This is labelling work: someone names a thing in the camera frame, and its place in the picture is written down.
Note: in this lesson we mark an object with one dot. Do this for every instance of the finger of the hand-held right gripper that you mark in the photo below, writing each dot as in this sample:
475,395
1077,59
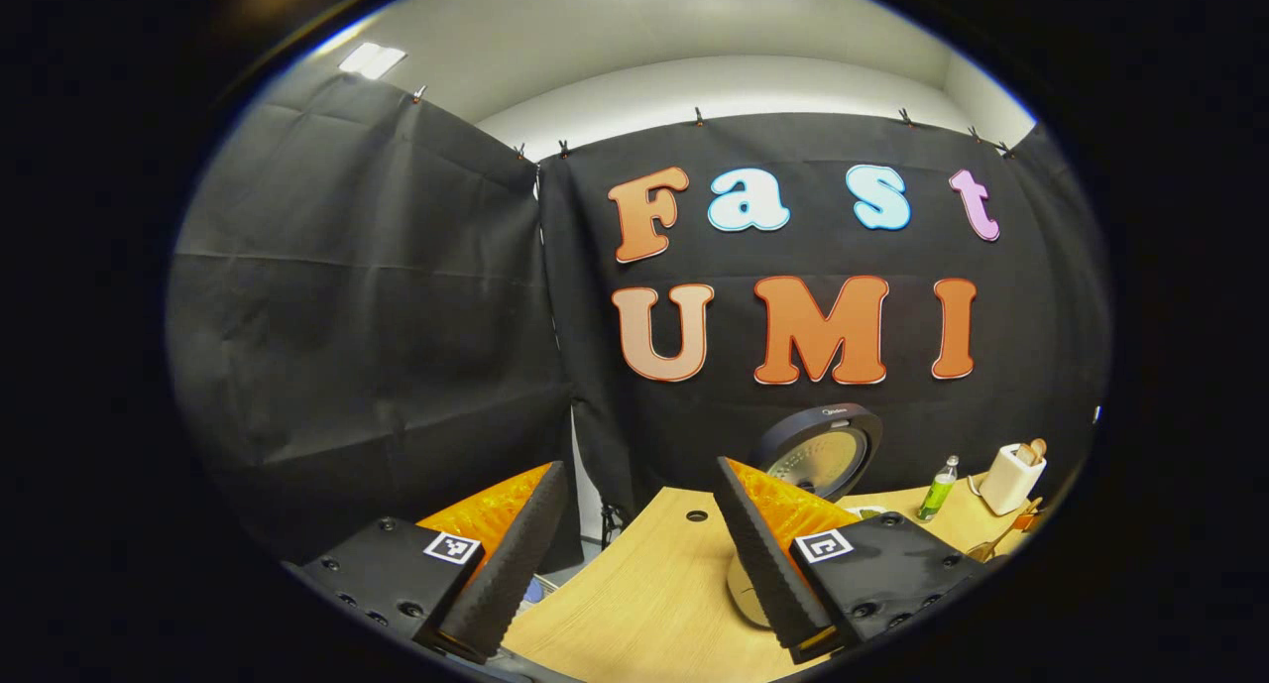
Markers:
1027,521

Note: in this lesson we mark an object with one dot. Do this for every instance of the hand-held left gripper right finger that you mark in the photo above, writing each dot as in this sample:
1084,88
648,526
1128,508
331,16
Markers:
768,569

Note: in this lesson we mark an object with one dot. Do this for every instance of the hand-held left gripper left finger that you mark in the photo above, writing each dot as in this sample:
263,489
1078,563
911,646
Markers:
516,574

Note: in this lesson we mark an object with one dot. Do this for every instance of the wooden spoon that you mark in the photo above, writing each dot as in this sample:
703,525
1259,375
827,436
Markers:
1001,539

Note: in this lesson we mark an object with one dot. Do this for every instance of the black rice cooker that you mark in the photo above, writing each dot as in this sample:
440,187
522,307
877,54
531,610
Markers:
818,455

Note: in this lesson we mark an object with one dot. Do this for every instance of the white toaster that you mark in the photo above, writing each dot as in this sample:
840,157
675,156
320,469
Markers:
1006,480

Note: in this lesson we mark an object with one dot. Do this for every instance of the toasted bread slice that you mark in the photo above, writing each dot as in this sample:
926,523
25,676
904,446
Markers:
1024,454
1038,449

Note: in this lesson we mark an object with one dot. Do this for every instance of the green drink bottle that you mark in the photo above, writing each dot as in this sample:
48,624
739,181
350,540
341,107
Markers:
935,495

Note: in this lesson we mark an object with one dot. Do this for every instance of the black stand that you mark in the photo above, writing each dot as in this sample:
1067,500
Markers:
610,524

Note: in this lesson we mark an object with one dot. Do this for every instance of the white divided grain dish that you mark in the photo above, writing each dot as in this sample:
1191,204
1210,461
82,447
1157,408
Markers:
867,512

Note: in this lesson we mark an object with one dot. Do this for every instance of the ceiling light panel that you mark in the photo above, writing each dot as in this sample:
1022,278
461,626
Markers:
372,60

